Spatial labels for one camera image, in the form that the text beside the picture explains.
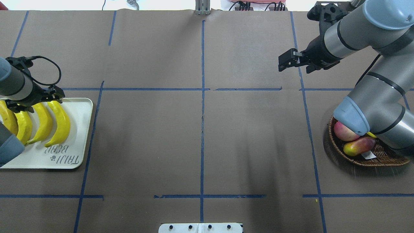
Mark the brown wicker basket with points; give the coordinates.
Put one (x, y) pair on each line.
(384, 156)

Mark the pink apple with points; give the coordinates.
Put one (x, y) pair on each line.
(344, 133)

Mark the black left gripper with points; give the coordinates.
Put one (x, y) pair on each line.
(36, 95)

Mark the yellow red mango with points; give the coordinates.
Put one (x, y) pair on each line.
(359, 146)

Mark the white bear plate tray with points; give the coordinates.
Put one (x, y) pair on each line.
(67, 155)

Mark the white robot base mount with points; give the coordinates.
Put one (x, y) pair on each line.
(202, 228)

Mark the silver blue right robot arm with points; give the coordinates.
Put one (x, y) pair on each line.
(372, 106)

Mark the aluminium frame post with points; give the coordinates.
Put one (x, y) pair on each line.
(202, 7)

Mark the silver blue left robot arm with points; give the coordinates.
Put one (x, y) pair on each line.
(11, 147)

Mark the yellow banana basket back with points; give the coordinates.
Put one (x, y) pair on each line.
(63, 127)

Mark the yellow banana basket front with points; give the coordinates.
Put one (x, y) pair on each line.
(24, 127)

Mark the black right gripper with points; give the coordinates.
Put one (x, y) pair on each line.
(317, 51)

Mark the yellow banana basket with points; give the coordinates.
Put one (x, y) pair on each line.
(24, 127)
(45, 124)
(63, 127)

